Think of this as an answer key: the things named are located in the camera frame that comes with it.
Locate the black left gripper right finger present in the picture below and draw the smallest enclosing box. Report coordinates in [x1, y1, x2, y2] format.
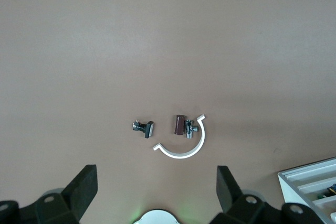
[216, 165, 332, 224]

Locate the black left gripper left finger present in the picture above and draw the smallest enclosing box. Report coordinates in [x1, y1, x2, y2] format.
[0, 164, 98, 224]

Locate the orange push button blue body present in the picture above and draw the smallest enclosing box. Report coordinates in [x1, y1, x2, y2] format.
[317, 183, 336, 200]

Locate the white drawer cabinet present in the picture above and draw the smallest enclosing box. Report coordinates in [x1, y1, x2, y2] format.
[277, 157, 336, 224]

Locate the white half-ring clamp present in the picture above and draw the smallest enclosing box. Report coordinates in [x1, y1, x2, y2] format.
[153, 113, 206, 159]

